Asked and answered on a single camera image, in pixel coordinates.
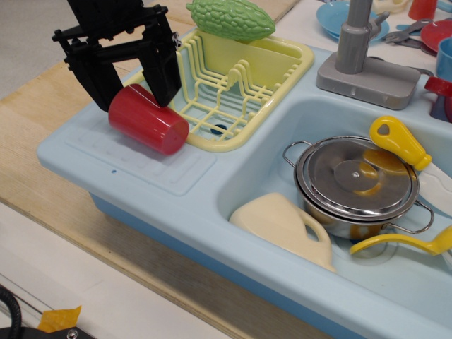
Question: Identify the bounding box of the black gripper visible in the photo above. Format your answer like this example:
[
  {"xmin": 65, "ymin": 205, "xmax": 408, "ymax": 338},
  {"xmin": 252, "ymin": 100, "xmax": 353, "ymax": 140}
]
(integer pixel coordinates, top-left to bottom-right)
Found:
[{"xmin": 52, "ymin": 1, "xmax": 182, "ymax": 112}]

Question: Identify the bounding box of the red plastic cup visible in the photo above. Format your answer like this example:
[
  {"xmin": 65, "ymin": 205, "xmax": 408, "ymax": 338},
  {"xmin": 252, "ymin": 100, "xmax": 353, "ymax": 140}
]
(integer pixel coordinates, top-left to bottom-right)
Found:
[{"xmin": 108, "ymin": 84, "xmax": 189, "ymax": 155}]

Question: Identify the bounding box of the orange plastic cup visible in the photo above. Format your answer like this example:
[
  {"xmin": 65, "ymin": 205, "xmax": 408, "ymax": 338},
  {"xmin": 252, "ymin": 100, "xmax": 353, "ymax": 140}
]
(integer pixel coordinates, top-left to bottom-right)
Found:
[{"xmin": 408, "ymin": 0, "xmax": 437, "ymax": 20}]

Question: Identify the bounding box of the blue plastic cup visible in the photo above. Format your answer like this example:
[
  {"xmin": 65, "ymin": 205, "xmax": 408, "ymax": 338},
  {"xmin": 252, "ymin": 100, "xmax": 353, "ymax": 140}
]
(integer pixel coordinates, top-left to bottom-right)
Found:
[{"xmin": 436, "ymin": 37, "xmax": 452, "ymax": 82}]

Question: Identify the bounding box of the yellow plastic dish rack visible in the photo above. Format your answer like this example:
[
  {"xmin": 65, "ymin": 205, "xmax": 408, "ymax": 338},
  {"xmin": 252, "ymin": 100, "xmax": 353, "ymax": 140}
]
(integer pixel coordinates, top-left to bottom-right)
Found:
[{"xmin": 121, "ymin": 28, "xmax": 315, "ymax": 153}]

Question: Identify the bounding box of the green bitter melon toy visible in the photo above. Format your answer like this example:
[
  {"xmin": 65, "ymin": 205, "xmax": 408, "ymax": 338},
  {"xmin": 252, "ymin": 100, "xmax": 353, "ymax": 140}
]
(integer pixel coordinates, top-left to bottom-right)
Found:
[{"xmin": 186, "ymin": 0, "xmax": 276, "ymax": 42}]

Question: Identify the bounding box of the light blue toy sink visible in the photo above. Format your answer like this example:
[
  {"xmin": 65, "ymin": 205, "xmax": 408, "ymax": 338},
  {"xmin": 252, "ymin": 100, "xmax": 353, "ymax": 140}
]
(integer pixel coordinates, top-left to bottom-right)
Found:
[{"xmin": 37, "ymin": 49, "xmax": 451, "ymax": 338}]

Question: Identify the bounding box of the cream plastic mug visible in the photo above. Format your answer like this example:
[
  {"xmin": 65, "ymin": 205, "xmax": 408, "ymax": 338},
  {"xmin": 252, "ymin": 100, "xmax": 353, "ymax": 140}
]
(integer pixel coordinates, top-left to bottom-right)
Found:
[{"xmin": 230, "ymin": 193, "xmax": 336, "ymax": 272}]

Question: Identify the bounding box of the blue plastic plate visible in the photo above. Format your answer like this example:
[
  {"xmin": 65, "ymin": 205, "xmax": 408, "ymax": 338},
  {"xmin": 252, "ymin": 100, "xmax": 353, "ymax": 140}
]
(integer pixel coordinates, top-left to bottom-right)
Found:
[{"xmin": 316, "ymin": 1, "xmax": 390, "ymax": 42}]

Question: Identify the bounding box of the grey toy faucet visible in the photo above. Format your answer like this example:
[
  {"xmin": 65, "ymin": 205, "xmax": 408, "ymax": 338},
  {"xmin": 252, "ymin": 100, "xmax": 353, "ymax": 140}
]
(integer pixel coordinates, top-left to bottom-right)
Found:
[{"xmin": 316, "ymin": 1, "xmax": 420, "ymax": 110}]

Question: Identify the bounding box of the steel pot lid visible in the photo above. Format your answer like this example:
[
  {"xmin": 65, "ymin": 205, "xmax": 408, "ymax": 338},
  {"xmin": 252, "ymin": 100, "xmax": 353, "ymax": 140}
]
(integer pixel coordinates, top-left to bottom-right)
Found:
[{"xmin": 296, "ymin": 137, "xmax": 419, "ymax": 222}]

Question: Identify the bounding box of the cream plastic toy item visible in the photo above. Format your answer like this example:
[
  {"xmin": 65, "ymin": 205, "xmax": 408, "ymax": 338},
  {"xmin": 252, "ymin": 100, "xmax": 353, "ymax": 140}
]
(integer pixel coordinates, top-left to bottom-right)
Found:
[{"xmin": 371, "ymin": 0, "xmax": 410, "ymax": 14}]

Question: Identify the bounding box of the yellow tape piece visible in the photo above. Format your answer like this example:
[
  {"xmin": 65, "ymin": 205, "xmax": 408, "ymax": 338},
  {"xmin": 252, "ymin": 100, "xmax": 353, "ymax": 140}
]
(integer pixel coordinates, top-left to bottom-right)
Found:
[{"xmin": 37, "ymin": 305, "xmax": 82, "ymax": 333}]

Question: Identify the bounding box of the grey plastic fork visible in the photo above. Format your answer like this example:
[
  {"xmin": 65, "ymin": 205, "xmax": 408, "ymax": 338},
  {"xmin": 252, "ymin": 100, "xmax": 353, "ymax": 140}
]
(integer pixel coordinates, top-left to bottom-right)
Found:
[{"xmin": 383, "ymin": 19, "xmax": 433, "ymax": 49}]

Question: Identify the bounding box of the blue plastic utensil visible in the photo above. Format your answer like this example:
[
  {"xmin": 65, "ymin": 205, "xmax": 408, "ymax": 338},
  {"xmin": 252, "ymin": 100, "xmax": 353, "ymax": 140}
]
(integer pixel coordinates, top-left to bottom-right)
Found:
[{"xmin": 395, "ymin": 19, "xmax": 452, "ymax": 32}]

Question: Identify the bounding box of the black base with screw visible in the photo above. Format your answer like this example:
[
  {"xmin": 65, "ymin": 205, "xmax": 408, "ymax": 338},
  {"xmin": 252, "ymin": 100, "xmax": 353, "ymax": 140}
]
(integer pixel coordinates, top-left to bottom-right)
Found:
[{"xmin": 20, "ymin": 327, "xmax": 94, "ymax": 339}]

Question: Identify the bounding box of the red plastic plate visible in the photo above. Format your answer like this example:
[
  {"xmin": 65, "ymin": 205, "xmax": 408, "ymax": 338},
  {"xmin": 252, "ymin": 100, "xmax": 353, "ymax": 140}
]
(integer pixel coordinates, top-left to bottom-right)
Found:
[{"xmin": 420, "ymin": 19, "xmax": 452, "ymax": 52}]

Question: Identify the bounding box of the yellow plastic spoon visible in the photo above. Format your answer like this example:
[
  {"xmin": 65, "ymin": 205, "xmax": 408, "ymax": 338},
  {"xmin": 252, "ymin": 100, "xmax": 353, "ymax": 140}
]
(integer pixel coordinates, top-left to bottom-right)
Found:
[{"xmin": 349, "ymin": 226, "xmax": 451, "ymax": 256}]

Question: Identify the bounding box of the steel pot with handles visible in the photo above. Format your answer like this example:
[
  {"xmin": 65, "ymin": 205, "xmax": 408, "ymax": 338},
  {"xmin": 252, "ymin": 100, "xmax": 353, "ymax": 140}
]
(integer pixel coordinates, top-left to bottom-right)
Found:
[{"xmin": 282, "ymin": 136, "xmax": 435, "ymax": 240}]

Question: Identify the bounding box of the black cable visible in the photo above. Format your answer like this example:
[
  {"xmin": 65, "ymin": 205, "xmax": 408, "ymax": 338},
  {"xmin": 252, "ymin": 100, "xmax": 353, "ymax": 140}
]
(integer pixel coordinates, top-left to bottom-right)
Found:
[{"xmin": 0, "ymin": 285, "xmax": 23, "ymax": 339}]

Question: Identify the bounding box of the yellow handled toy knife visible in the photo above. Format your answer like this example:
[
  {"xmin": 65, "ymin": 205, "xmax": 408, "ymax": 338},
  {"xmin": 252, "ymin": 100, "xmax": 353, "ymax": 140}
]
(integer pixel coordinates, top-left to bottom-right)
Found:
[{"xmin": 369, "ymin": 116, "xmax": 451, "ymax": 216}]

